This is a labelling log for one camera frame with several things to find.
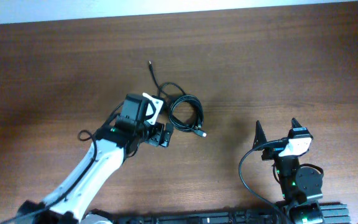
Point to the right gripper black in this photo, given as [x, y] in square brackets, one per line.
[271, 152]

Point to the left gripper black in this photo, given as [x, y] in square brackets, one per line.
[155, 137]

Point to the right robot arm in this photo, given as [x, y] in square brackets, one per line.
[300, 183]

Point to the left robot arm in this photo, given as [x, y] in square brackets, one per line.
[68, 202]

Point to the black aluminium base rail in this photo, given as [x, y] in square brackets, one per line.
[228, 216]

